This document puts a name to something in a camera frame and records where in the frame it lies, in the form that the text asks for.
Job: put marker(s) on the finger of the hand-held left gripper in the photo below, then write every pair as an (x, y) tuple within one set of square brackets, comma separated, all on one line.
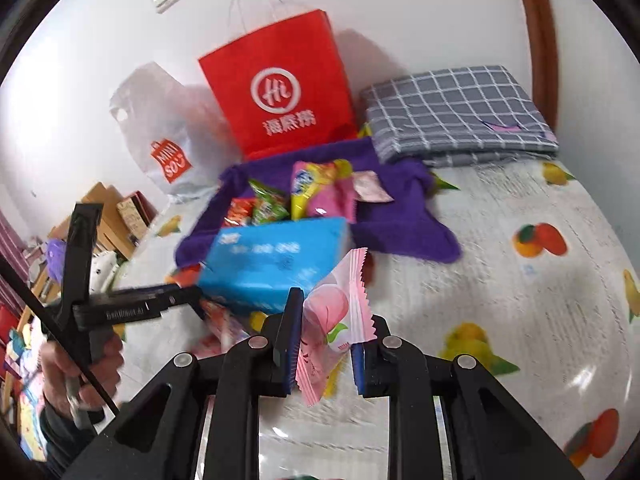
[(175, 305), (150, 290)]

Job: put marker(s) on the brown patterned box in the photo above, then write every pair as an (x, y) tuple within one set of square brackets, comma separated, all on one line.
[(136, 215)]

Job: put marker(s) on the blue tissue box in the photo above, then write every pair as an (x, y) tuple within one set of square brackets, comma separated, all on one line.
[(270, 260)]

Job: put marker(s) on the yellow wrapper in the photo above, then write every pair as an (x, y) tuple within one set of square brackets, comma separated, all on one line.
[(365, 132)]

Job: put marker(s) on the grey plaid folded cloth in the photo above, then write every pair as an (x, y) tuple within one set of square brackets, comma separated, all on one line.
[(450, 110)]

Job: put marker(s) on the grey plastic shopping bag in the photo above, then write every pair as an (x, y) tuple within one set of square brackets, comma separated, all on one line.
[(155, 125)]

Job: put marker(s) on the person's left forearm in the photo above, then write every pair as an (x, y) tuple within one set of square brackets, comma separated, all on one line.
[(60, 440)]

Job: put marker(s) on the red snack packet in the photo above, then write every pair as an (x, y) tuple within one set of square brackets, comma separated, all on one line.
[(240, 212)]

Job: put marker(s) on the pink peach candy packet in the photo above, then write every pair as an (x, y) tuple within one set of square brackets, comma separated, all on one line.
[(330, 310)]

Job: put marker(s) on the green snack packet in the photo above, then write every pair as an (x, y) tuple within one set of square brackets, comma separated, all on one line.
[(267, 205)]

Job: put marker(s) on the red paper bag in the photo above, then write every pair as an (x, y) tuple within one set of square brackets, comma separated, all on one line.
[(280, 80)]

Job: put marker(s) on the purple towel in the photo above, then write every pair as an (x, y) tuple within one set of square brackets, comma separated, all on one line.
[(400, 230)]

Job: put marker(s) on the white dotted pillow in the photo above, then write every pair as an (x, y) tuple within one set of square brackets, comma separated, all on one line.
[(104, 270)]

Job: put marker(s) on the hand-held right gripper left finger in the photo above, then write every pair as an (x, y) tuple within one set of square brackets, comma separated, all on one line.
[(295, 340)]

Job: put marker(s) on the yellow pink snack packet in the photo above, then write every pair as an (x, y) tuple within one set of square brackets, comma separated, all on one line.
[(320, 185)]

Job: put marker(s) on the small pink snack packet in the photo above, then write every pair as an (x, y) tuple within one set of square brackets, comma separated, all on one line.
[(371, 186)]

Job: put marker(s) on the person's left hand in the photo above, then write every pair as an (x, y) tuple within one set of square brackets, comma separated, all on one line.
[(107, 365)]

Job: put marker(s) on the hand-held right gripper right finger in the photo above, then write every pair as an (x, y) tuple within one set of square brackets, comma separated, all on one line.
[(357, 365)]

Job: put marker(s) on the wooden nightstand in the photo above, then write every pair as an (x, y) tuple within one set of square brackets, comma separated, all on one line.
[(107, 220)]

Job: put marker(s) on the purple bag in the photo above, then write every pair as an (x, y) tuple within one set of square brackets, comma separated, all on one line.
[(56, 260)]

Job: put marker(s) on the fruit printed table cover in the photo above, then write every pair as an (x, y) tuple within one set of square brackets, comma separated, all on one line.
[(500, 310)]

